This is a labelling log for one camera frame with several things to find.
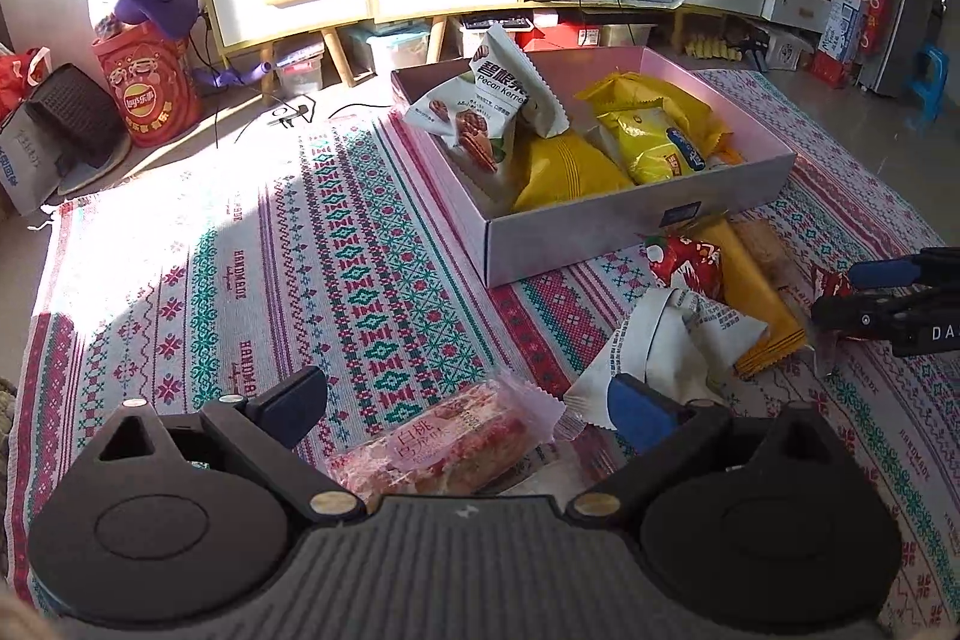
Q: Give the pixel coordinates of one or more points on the white paper bag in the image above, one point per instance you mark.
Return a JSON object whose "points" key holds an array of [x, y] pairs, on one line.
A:
{"points": [[26, 168]]}

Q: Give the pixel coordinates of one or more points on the blue plastic stool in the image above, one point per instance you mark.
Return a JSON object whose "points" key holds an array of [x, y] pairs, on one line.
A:
{"points": [[928, 81]]}

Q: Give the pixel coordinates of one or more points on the pink snack bar packet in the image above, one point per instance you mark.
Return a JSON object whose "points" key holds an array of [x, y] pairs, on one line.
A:
{"points": [[442, 445]]}

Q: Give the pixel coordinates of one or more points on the white and blue carton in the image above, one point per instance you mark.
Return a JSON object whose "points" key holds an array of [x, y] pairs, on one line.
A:
{"points": [[847, 25]]}

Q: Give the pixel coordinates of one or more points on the red plastic bag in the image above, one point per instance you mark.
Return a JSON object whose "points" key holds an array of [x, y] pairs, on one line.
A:
{"points": [[19, 78]]}

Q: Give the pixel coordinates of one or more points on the red cardboard box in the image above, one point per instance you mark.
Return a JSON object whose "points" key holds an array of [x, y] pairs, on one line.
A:
{"points": [[566, 35]]}

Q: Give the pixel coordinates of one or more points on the long gold snack packet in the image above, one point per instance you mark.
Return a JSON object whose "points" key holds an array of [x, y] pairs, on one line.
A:
{"points": [[757, 310]]}

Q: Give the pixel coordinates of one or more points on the large yellow snack packet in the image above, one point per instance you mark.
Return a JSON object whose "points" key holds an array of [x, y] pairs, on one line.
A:
{"points": [[675, 96], [570, 171]]}

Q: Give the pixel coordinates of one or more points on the row of yellow pieces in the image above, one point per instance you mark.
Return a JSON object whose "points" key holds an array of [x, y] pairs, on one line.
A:
{"points": [[712, 48]]}

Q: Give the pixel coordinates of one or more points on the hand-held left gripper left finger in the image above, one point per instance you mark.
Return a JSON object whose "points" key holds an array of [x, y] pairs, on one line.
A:
{"points": [[289, 407]]}

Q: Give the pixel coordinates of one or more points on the patterned woven blanket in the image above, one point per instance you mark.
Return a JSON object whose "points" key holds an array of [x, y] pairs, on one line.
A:
{"points": [[225, 235]]}

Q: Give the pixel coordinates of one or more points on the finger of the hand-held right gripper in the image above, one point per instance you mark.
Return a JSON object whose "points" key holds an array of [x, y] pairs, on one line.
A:
{"points": [[889, 272], [862, 314]]}

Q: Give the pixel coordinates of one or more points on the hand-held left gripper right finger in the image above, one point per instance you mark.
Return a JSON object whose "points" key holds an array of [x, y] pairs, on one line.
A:
{"points": [[641, 411]]}

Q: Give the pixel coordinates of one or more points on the white nut snack packet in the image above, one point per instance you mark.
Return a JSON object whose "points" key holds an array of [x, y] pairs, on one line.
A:
{"points": [[480, 100]]}

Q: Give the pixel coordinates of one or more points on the red snack bag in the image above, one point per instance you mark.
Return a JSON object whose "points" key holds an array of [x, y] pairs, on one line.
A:
{"points": [[874, 3]]}

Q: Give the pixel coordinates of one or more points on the black plastic basket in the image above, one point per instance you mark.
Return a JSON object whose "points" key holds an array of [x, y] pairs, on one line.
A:
{"points": [[75, 111]]}

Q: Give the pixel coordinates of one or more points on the pink cardboard box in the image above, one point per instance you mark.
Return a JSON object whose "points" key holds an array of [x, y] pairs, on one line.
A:
{"points": [[600, 235]]}

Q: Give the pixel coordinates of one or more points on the white power strip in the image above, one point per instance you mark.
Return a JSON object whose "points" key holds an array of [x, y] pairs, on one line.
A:
{"points": [[291, 111]]}

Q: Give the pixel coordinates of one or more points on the clear storage bin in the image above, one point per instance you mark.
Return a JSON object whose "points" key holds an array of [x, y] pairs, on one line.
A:
{"points": [[397, 51]]}

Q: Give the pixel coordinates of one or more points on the small yellow snack packet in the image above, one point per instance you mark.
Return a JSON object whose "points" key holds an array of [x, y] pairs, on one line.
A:
{"points": [[649, 145]]}

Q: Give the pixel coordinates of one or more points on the red printed bucket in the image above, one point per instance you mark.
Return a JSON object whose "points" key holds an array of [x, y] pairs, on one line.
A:
{"points": [[154, 93]]}

